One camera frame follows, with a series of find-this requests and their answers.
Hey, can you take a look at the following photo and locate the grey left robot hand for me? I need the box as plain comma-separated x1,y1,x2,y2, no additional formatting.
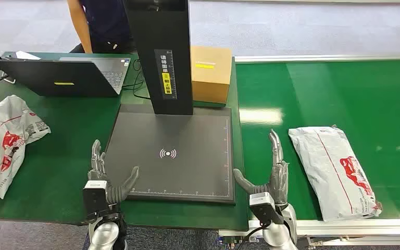
87,139,141,206

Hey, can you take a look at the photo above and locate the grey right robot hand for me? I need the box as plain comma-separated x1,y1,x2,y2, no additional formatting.
232,129,291,207

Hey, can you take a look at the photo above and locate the grey courier bag red print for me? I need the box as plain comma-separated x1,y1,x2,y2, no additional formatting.
0,95,52,200
287,125,383,222

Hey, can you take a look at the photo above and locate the black inbound scanner machine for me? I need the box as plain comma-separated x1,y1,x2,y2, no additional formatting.
103,0,237,205

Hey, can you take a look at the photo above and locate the green conveyor belt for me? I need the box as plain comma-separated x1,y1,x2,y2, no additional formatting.
235,59,400,221

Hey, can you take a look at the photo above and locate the brown cardboard box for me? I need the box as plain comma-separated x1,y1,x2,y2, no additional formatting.
190,45,233,105

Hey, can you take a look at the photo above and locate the black laptop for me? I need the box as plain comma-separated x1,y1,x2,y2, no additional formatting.
0,56,132,97

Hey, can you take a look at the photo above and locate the white paper sheet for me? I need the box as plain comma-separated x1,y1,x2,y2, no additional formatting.
14,51,42,61

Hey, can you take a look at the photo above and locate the person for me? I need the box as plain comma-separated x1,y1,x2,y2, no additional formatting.
66,0,135,54

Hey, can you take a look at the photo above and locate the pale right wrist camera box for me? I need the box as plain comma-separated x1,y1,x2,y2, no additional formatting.
248,192,285,226

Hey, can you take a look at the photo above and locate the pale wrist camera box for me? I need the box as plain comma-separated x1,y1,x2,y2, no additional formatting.
82,180,121,225
248,192,285,226

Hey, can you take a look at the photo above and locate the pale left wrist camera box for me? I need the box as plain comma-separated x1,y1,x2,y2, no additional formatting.
82,180,121,225

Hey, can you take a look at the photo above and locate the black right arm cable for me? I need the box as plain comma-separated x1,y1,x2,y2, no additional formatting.
234,222,272,250

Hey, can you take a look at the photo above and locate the black scanner cable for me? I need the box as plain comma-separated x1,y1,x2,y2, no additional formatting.
121,59,153,101

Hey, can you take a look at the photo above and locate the aluminium conveyor frame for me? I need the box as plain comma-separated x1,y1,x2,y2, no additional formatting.
219,54,400,247

